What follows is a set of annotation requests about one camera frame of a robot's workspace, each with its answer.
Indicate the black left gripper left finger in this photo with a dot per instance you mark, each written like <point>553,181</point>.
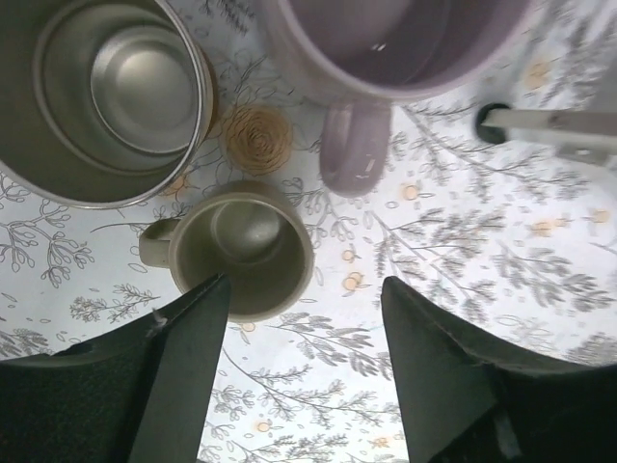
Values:
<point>139,393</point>

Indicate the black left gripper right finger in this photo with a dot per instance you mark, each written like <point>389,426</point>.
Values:
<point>466,395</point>

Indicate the olive grey mug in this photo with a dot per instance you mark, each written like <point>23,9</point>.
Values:
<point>247,230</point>

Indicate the cream and brown mug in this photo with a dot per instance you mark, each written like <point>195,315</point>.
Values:
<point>103,103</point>

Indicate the pink ribbed mug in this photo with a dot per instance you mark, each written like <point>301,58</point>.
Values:
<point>359,58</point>

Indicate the steel two-tier dish rack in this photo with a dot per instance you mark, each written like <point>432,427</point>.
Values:
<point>580,136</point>

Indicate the floral tablecloth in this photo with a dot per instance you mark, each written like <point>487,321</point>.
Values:
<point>510,238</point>

